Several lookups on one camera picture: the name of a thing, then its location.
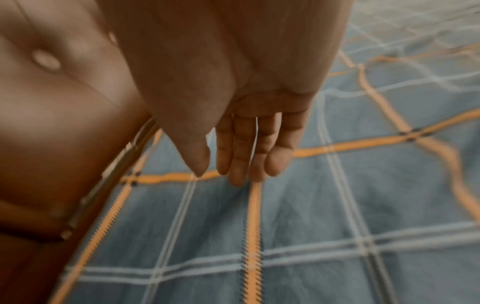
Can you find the blue plaid bed sheet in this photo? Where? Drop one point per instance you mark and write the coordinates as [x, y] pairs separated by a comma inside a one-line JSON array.
[[318, 222]]

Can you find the person's right hand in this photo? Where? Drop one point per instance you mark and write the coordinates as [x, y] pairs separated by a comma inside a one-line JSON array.
[[225, 74]]

